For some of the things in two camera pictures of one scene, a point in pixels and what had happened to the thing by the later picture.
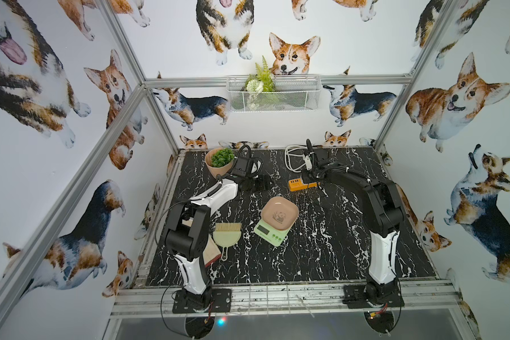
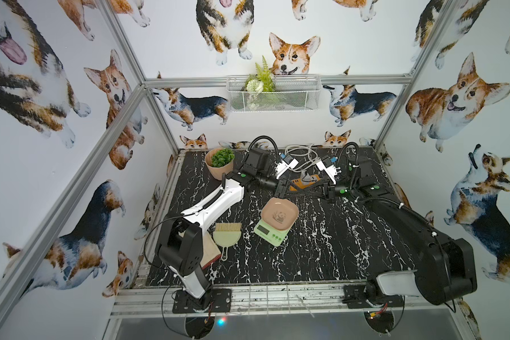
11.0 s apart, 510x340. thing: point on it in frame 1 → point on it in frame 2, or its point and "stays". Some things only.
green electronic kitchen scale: (274, 236) stays
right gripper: (304, 178) → (326, 193)
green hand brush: (227, 234) stays
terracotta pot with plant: (219, 161) stays
